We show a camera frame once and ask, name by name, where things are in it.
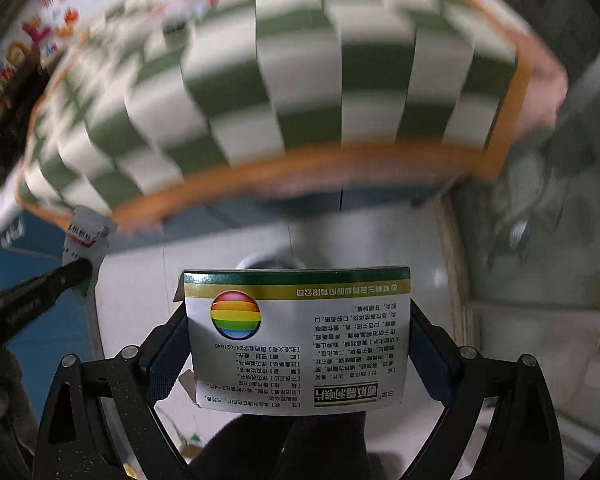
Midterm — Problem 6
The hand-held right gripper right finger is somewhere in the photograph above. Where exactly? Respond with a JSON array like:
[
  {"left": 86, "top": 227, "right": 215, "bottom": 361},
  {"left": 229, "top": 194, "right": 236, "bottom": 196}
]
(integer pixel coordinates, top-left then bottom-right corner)
[{"left": 405, "top": 301, "right": 567, "bottom": 480}]

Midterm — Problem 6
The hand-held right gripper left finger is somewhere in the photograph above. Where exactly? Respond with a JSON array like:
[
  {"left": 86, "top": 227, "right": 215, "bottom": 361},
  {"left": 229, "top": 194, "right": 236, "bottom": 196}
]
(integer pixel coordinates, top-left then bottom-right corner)
[{"left": 32, "top": 304, "right": 201, "bottom": 480}]

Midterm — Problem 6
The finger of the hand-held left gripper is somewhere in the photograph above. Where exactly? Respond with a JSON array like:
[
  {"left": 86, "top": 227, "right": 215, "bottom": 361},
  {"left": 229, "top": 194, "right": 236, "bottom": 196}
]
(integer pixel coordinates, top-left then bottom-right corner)
[{"left": 0, "top": 258, "right": 94, "bottom": 350}]

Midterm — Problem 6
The small white red packet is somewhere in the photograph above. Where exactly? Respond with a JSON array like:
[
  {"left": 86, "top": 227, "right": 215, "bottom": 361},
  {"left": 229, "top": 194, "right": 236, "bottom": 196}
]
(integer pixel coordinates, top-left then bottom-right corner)
[{"left": 61, "top": 204, "right": 119, "bottom": 302}]

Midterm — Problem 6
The white medicine box rainbow circle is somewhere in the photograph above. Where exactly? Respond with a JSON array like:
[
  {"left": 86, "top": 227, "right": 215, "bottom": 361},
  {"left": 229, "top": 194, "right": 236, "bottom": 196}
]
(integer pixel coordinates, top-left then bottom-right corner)
[{"left": 175, "top": 266, "right": 412, "bottom": 415}]

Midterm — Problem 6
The blue mat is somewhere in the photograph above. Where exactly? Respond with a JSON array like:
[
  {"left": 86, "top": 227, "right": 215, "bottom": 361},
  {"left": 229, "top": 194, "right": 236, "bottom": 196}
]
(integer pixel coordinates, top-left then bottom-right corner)
[{"left": 0, "top": 210, "right": 98, "bottom": 413}]

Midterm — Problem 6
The grey chair base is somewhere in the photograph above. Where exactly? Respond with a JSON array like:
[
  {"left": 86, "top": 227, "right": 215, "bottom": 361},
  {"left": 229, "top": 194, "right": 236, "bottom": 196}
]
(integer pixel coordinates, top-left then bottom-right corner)
[{"left": 485, "top": 125, "right": 600, "bottom": 272}]

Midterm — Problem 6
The green white checkered box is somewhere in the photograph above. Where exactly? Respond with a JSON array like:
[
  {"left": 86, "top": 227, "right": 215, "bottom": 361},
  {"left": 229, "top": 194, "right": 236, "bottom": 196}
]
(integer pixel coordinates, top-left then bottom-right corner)
[{"left": 15, "top": 0, "right": 569, "bottom": 237}]

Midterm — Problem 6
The colourful wall poster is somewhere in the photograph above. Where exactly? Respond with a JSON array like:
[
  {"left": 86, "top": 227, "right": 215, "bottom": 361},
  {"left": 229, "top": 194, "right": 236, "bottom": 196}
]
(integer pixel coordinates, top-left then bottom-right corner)
[{"left": 0, "top": 0, "right": 83, "bottom": 113}]

